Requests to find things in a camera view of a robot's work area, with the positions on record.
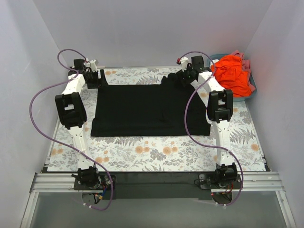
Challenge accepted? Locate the black t-shirt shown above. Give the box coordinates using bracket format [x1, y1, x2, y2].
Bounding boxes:
[91, 73, 210, 137]

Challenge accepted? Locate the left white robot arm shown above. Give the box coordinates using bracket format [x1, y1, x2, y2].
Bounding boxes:
[55, 59, 107, 190]

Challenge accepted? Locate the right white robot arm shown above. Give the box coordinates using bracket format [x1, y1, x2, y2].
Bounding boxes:
[177, 56, 238, 189]

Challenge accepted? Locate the orange t-shirt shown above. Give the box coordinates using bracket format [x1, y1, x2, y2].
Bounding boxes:
[210, 55, 252, 97]

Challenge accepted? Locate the teal plastic laundry basket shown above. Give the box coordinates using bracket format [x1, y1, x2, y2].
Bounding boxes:
[210, 54, 257, 102]

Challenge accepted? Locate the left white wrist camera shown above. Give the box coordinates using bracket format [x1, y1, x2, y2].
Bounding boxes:
[85, 58, 98, 72]

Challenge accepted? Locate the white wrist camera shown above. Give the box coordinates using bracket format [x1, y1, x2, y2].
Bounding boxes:
[85, 58, 98, 72]
[176, 57, 189, 71]

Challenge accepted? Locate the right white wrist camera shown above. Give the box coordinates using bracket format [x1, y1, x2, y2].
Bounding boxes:
[176, 57, 189, 71]

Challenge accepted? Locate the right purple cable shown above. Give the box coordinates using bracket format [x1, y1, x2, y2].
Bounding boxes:
[177, 51, 244, 207]

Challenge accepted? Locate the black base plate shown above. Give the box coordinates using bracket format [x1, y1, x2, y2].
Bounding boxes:
[73, 171, 244, 201]

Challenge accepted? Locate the aluminium mounting rail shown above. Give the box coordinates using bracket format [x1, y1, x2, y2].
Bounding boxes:
[30, 171, 285, 192]

